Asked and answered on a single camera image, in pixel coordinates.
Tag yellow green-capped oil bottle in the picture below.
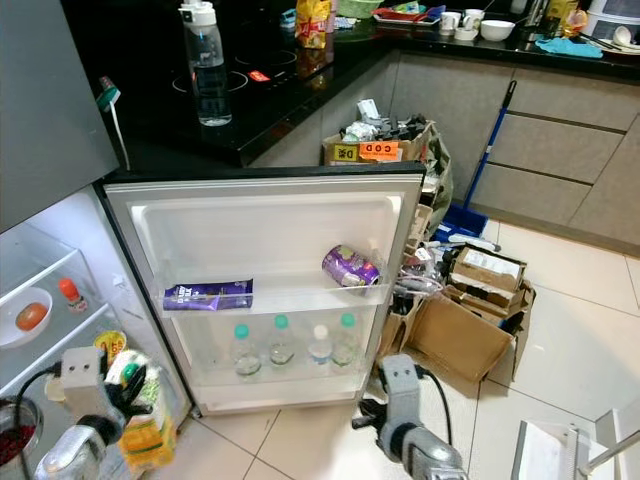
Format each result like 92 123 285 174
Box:
105 350 176 471

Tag silver two-door fridge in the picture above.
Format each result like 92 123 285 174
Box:
0 0 426 480

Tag silver fridge lower door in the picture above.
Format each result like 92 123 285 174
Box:
95 163 426 416

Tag silver fridge door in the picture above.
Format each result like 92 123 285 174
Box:
95 163 426 416
0 0 121 233

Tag silver fridge upper door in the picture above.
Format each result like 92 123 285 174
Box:
0 0 121 233

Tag yellow-lidded jar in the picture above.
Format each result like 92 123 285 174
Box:
93 330 129 361

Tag green-capped clear bottle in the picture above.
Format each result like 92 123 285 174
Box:
230 323 259 378
268 315 298 369
335 313 361 361

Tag white-capped clear door bottle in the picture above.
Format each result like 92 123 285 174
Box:
308 324 336 366

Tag small red-capped bottle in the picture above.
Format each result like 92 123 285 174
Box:
57 277 88 313

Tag flat purple chocolate box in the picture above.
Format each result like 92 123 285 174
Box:
163 279 254 312

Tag metal bowl of red berries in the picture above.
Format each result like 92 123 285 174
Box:
0 398 44 466

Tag large open cardboard box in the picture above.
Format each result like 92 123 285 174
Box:
375 295 516 386

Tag orange round fruit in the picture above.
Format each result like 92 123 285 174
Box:
15 302 49 331

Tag white fruit bowl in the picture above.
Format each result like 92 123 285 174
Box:
0 287 53 348

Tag white plastic stool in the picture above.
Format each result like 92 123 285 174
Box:
510 405 640 480

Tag white-labelled cardboard box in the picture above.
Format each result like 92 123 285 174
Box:
445 245 539 321

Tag blue mop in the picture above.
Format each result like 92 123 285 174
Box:
435 80 519 241

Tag black kitchen counter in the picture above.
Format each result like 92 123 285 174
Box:
60 0 640 169

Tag orange-labelled cardboard box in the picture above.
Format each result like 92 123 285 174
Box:
322 98 451 166

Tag clear tall water bottle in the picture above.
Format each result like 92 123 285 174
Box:
180 2 233 128

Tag grey kitchen cabinets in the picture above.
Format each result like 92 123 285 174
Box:
250 50 640 251

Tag yellow red snack bag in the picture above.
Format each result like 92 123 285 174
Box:
295 0 333 51

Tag small white bowl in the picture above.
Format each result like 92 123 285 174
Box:
480 19 516 42

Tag teal cloth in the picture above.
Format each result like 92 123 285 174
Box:
535 36 604 59

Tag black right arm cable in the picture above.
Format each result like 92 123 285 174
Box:
418 366 456 448

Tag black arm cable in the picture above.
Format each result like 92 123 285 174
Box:
418 366 456 448
13 365 66 480

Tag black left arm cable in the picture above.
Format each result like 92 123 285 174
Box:
13 365 66 480

